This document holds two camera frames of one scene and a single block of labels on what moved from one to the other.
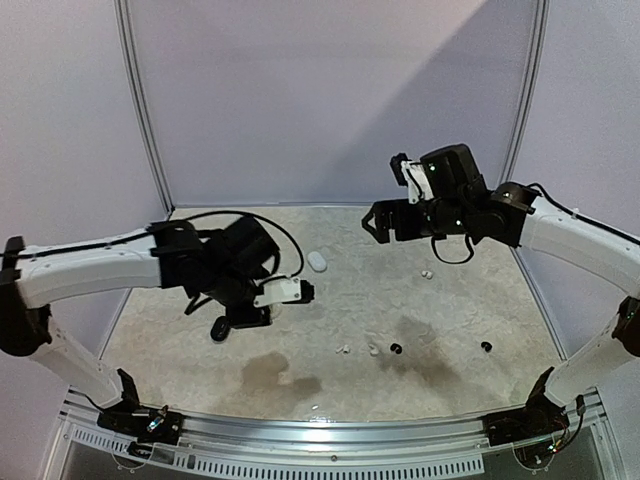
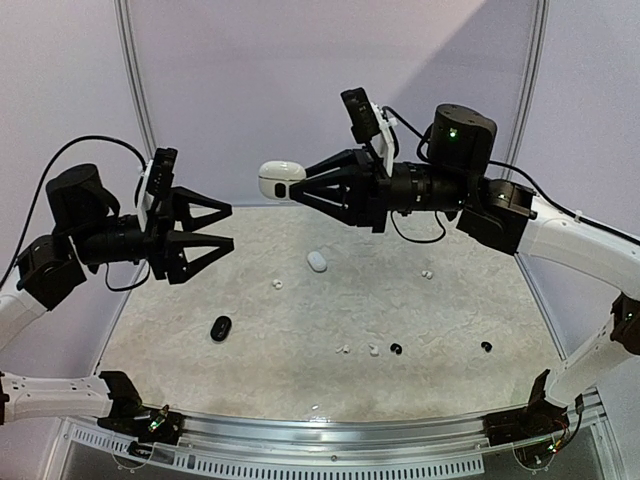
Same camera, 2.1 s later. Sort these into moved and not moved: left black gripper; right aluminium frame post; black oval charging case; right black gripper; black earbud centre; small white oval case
Moved: right black gripper; left black gripper
Not moved: black earbud centre; black oval charging case; right aluminium frame post; small white oval case
